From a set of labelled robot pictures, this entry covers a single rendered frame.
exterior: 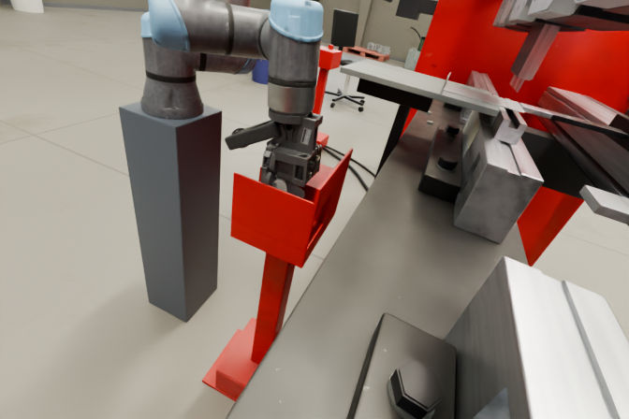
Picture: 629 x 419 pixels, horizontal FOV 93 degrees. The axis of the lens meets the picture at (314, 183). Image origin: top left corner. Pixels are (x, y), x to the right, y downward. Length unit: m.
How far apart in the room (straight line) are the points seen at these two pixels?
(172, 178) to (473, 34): 1.23
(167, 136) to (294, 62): 0.46
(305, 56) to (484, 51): 1.10
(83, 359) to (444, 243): 1.17
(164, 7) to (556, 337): 0.52
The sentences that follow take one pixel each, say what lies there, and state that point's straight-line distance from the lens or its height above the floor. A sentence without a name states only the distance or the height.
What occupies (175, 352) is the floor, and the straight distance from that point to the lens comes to 1.26.
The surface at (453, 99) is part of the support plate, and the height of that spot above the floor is 1.00.
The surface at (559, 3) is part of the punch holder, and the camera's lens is 0.39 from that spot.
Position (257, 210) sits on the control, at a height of 0.75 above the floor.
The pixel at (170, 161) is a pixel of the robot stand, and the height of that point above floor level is 0.68.
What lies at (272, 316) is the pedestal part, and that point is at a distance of 0.86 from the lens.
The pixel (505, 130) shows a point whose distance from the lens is 0.50.
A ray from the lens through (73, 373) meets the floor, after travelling 1.31.
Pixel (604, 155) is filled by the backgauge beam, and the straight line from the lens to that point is 0.82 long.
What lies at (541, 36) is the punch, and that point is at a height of 1.11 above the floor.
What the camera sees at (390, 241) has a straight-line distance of 0.36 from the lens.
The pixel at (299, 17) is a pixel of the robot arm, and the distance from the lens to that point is 0.45.
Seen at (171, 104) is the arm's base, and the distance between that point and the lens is 0.84.
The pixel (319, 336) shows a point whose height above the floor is 0.87.
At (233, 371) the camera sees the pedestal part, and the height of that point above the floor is 0.12.
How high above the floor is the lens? 1.09
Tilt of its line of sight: 31 degrees down
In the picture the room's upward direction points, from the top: 12 degrees clockwise
